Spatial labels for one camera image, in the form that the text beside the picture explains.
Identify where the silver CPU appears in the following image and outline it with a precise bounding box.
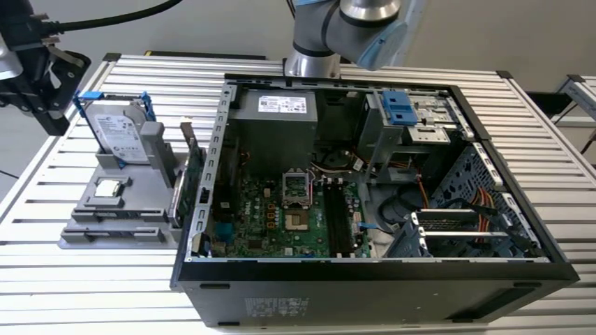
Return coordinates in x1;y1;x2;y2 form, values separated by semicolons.
95;180;125;198

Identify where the green graphics card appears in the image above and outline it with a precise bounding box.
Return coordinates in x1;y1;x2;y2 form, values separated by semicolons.
168;117;208;230

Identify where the large silver wrist camera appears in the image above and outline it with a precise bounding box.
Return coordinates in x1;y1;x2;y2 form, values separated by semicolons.
0;33;23;80

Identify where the perforated metal disk bay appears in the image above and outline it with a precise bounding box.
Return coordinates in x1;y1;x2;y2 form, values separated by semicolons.
384;141;547;261

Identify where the RAM slot with white latches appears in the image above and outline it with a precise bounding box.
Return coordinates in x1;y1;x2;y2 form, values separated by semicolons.
339;177;357;259
325;177;344;259

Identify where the wide orange yellow wire ribbon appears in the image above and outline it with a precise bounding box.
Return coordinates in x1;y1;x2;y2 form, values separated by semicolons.
468;187;497;245

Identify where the grey parts rack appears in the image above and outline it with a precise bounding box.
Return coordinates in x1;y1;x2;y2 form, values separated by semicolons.
56;121;187;251

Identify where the round dark cooler fan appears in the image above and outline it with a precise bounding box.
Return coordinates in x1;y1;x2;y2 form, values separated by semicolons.
320;147;357;172

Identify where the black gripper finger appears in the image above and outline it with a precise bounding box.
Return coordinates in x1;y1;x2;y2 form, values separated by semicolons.
0;85;53;136
45;45;93;137

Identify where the aluminium slat side table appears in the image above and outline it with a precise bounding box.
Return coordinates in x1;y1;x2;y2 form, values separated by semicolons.
551;73;596;154

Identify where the white fan wire bundle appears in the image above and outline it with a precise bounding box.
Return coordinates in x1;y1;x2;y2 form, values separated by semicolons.
308;161;357;178

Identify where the grey power supply unit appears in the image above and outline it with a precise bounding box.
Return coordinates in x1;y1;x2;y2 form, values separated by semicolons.
227;87;320;175

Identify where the hard disk in blue carrier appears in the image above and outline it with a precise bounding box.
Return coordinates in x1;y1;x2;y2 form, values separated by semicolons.
72;89;157;165

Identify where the green motherboard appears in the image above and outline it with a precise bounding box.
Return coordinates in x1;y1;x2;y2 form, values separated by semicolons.
208;174;376;260

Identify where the blue plastic drive latch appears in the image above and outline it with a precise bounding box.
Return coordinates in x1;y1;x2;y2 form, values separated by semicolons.
379;89;416;126

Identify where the thin orange yellow wire bundle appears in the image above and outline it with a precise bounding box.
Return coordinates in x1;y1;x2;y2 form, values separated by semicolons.
416;172;431;211

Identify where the black cable loop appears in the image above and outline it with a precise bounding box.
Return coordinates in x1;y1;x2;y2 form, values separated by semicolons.
377;184;423;235

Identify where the metal socket cover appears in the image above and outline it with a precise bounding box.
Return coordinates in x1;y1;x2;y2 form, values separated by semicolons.
283;168;312;207

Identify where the black PC case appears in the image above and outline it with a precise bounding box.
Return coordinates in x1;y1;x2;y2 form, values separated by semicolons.
168;72;583;328

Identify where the thick black camera cable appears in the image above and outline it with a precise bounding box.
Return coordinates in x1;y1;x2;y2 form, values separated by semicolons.
25;0;185;47

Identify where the CPU socket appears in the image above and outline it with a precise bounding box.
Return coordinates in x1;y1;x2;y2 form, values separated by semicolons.
284;208;312;232

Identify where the grey metal drive cage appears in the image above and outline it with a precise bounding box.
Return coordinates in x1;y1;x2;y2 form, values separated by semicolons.
356;89;467;184

